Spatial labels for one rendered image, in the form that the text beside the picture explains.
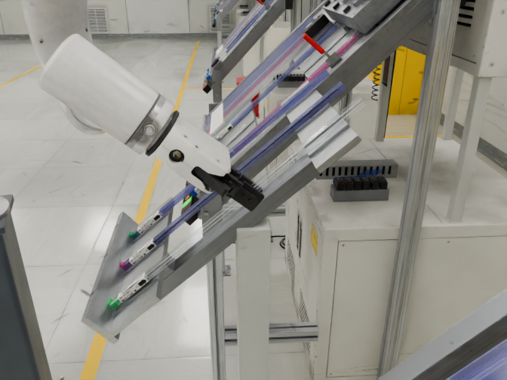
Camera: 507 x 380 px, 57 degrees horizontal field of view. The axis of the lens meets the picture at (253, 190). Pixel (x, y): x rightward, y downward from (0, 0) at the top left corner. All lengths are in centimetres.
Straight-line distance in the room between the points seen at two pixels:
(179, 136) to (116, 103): 9
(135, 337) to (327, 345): 74
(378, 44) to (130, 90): 63
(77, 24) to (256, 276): 51
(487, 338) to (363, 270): 93
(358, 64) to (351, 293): 62
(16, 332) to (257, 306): 68
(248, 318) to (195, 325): 94
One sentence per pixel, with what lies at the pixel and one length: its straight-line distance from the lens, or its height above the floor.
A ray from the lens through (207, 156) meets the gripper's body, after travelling 62.
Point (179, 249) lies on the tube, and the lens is 74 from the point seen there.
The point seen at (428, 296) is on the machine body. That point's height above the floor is 39.
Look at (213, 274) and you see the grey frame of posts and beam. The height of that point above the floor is 51.
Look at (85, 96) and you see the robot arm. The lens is 62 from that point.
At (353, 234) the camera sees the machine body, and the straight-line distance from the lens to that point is 124.
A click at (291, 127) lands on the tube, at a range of 78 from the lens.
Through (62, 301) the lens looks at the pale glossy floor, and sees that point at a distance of 210.
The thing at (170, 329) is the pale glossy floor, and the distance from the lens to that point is 186.
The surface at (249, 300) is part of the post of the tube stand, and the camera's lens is 91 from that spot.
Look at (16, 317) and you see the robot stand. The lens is 133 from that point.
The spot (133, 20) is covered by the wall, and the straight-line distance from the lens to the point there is 1003.
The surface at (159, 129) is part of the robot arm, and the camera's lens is 62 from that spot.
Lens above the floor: 122
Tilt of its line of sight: 25 degrees down
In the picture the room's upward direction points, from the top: straight up
